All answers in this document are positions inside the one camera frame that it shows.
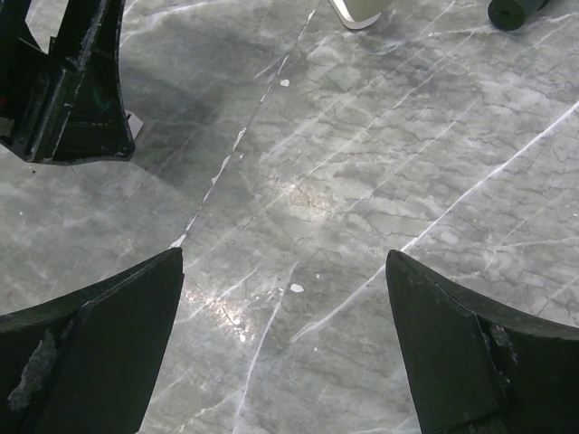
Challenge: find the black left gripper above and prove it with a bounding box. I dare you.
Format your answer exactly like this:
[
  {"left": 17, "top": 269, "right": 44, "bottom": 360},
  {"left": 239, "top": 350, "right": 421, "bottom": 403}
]
[{"left": 1, "top": 1, "right": 135, "bottom": 163}]

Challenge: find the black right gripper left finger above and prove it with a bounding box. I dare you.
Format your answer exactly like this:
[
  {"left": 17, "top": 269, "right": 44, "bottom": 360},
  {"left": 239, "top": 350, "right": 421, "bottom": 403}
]
[{"left": 1, "top": 248, "right": 184, "bottom": 433}]

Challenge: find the small cardboard piece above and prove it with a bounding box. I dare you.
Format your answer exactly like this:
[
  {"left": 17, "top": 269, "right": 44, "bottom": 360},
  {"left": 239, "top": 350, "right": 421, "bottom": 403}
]
[{"left": 126, "top": 110, "right": 144, "bottom": 138}]

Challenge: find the black microphone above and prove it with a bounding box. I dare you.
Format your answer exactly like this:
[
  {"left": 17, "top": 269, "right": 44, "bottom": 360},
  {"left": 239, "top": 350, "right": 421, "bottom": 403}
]
[{"left": 488, "top": 0, "right": 550, "bottom": 31}]

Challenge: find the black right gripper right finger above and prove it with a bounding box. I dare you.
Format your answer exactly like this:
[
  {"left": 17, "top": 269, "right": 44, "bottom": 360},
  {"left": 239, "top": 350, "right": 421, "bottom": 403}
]
[{"left": 385, "top": 250, "right": 578, "bottom": 433}]

